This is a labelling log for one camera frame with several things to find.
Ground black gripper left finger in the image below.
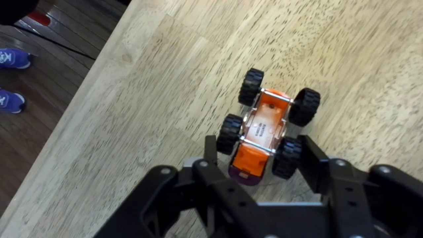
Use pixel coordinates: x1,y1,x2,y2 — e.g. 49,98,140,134
204,136,217,166

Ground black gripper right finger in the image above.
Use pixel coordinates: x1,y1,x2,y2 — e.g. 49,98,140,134
299,136,331,195

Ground purple toy monster truck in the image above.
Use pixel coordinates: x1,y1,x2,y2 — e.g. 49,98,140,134
217,68,321,186

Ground blue right sneaker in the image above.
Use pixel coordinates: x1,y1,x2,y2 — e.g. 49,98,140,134
0,48,32,71

